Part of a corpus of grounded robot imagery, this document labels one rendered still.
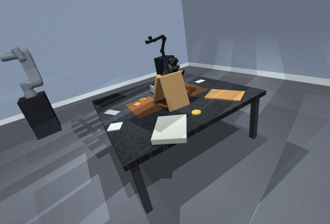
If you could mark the yellow round disc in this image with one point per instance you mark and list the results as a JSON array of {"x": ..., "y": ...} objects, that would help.
[{"x": 196, "y": 112}]

